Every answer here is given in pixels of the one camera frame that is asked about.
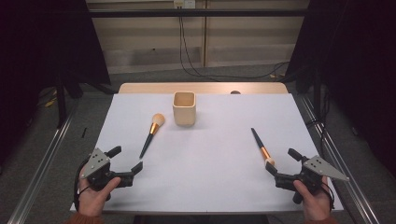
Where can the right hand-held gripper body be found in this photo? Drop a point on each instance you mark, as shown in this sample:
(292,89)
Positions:
(323,168)

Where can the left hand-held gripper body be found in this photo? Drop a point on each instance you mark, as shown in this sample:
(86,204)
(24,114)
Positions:
(95,161)

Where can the small black makeup brush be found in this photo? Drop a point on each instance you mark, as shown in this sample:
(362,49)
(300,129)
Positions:
(264,151)

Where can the large round makeup brush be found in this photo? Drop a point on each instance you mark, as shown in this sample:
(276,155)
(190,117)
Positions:
(154,128)

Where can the beige square cup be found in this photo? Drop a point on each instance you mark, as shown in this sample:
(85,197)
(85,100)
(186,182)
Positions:
(184,115)

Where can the person's right hand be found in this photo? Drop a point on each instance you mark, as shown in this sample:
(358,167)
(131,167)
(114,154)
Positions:
(317,203)

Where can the person's left hand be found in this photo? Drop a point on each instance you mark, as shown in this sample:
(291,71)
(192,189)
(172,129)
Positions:
(90,202)

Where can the white table sheet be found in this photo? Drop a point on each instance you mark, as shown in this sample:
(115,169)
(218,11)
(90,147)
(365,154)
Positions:
(202,171)

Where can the black curtain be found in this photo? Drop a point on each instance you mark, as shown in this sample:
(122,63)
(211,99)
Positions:
(37,46)
(358,62)

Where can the black horizontal bar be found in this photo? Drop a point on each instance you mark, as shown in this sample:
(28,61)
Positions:
(140,13)

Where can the aluminium floor rail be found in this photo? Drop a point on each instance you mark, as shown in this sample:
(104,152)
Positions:
(354,183)
(38,174)

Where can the black stand post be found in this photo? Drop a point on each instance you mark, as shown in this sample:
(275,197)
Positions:
(61,102)
(317,93)

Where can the white wall socket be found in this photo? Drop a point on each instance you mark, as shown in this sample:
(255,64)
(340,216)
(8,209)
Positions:
(184,3)

